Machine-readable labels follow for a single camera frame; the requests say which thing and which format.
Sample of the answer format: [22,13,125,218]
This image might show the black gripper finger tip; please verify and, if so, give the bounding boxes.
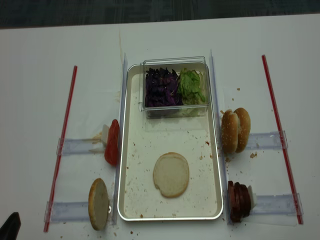
[0,212,21,240]

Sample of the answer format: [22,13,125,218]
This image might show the green lettuce leaves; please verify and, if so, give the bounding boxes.
[178,68,206,105]

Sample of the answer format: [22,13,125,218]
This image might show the red tomato slices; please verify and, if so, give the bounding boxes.
[104,119,120,166]

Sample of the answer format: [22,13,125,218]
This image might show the brown meat patty slices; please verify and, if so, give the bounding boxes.
[227,181,252,223]

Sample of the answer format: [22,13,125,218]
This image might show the red strip left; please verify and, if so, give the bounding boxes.
[43,65,78,233]

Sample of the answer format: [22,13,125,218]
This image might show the red strip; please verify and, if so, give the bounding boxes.
[43,65,78,233]
[261,54,304,225]

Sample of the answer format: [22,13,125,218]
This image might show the standing bun half left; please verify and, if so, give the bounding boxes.
[88,178,109,231]

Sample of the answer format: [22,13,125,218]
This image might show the white plastic stopper left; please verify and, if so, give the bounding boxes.
[100,124,110,146]

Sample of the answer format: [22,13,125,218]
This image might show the white plastic stopper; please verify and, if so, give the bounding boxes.
[247,185,257,210]
[100,124,110,146]

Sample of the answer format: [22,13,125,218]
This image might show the bun half on tray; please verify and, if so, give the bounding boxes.
[153,152,190,198]

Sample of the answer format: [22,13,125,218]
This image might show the shredded purple cabbage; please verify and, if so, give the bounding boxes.
[145,67,183,108]

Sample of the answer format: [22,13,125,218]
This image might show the clear plastic salad box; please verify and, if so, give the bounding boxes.
[140,56,210,119]

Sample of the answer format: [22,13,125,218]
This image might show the sesame bun left piece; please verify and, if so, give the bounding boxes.
[221,109,239,154]

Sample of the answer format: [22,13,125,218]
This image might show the sesame bun piece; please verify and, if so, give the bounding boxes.
[221,109,239,154]
[234,107,251,153]

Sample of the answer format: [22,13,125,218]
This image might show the white plastic stopper right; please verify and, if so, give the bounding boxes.
[247,185,257,210]

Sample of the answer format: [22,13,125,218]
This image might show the sesame bun right piece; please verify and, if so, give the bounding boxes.
[234,107,251,153]

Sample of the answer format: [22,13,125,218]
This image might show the red strip right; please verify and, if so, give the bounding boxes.
[261,54,304,225]

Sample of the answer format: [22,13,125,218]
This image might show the clear cross rail lower left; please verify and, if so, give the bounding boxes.
[44,201,90,223]

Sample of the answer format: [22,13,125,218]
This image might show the clear cross rail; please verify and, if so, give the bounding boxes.
[245,131,288,150]
[56,138,106,156]
[44,201,90,223]
[250,193,304,216]

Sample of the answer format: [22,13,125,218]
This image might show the clear cross rail upper left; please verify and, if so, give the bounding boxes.
[56,138,106,156]

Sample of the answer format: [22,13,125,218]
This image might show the clear long rail left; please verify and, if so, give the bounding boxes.
[111,53,128,226]

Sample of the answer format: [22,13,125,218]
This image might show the clear long rail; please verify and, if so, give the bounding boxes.
[111,53,128,226]
[209,50,231,225]

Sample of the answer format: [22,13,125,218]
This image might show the clear long rail right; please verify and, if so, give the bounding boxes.
[209,50,231,225]

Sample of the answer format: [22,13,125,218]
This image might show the clear cross rail upper right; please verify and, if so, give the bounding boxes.
[245,131,288,150]

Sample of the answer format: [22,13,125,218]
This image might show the clear cross rail lower right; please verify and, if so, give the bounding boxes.
[250,193,304,216]

